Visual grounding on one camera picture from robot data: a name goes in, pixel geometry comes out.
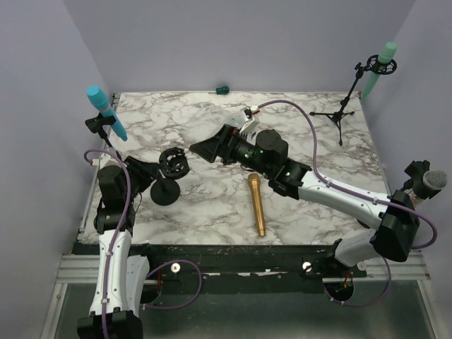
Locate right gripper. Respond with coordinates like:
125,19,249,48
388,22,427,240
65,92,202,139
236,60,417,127
190,124,273,178

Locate blue microphone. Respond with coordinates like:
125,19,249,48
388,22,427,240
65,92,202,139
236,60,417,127
86,85,128,141

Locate green handled screwdriver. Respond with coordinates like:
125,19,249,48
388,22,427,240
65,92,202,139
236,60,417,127
213,85,230,95

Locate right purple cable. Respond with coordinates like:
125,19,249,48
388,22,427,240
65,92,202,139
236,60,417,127
256,100,439,307

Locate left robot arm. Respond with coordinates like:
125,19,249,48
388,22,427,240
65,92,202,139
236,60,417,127
77,156,159,338

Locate black blue-microphone desk stand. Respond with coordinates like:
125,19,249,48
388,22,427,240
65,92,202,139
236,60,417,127
85,112,116,148

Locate aluminium frame rail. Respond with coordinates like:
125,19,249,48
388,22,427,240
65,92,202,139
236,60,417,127
56,251,431,284

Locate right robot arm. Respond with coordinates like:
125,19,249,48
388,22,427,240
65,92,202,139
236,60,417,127
189,124,420,277

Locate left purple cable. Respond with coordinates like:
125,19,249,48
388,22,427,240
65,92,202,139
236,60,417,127
84,150,204,339

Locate black shock mount desk stand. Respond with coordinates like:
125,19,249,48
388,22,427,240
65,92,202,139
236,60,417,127
150,147,190,206

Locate black stand holding silver microphone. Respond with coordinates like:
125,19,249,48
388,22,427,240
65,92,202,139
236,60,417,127
399,160,436,200

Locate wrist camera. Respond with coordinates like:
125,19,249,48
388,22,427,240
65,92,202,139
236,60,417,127
238,105,260,136
88,155,121,172

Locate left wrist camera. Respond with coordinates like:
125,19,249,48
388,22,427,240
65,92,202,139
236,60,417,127
88,155,121,172

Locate purple cable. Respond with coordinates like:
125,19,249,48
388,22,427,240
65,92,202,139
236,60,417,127
256,100,439,307
84,150,204,339

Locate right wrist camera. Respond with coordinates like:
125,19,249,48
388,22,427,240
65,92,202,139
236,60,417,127
238,105,260,136

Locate silver mesh head microphone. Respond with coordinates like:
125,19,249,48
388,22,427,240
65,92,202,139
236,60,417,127
419,169,448,199

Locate gold microphone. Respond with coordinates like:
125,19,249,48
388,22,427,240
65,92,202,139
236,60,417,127
248,173,266,237

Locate black tripod microphone stand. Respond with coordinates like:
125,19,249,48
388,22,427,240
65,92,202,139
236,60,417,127
309,54,398,147

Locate clear plastic packet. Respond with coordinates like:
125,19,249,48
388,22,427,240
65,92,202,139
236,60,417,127
225,114,244,129

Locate mint green microphone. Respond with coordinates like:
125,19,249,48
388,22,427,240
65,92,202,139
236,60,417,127
360,42,398,101

